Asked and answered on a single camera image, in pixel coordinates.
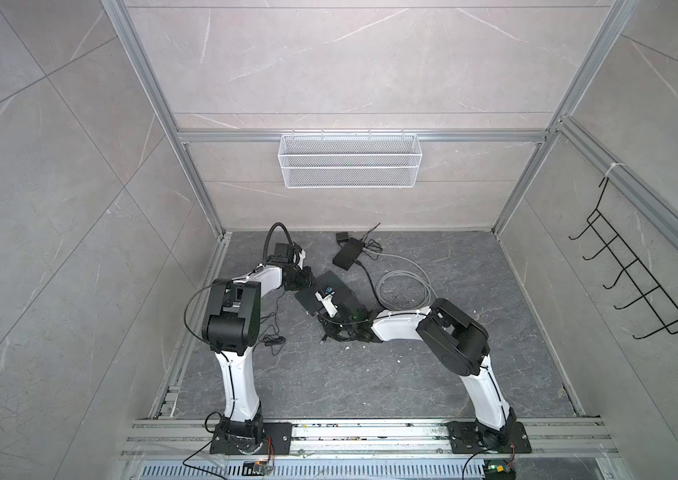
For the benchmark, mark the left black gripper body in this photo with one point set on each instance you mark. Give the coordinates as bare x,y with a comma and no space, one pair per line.
301,278

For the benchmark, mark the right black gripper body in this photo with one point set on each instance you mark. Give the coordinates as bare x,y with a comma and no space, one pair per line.
335,329

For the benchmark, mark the dark grey network switch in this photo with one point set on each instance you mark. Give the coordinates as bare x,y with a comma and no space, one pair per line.
344,296

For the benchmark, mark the ribbed black network switch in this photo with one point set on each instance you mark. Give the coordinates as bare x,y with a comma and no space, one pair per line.
350,250

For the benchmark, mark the black power adapter with cable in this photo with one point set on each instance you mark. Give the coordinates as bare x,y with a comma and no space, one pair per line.
370,247

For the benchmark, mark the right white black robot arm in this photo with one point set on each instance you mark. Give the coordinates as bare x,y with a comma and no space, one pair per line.
456,340

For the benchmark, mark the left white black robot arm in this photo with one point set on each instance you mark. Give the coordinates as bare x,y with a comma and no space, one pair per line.
231,325

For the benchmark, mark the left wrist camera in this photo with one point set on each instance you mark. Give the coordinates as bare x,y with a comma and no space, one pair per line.
299,257

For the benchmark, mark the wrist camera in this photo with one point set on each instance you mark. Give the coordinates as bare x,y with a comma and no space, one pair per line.
326,306
299,257

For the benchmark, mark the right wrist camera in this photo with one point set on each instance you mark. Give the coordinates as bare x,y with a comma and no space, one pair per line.
326,306

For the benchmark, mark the white wire mesh basket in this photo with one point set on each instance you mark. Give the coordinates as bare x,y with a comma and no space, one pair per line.
370,160

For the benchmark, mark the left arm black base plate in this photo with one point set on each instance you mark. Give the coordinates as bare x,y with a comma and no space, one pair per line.
252,438

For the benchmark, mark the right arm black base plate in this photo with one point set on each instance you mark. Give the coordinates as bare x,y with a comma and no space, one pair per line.
473,437

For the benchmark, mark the aluminium mounting rail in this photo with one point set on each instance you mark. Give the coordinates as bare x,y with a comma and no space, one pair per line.
375,439

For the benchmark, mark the black wire hook rack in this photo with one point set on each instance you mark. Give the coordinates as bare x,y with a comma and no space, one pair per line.
649,291

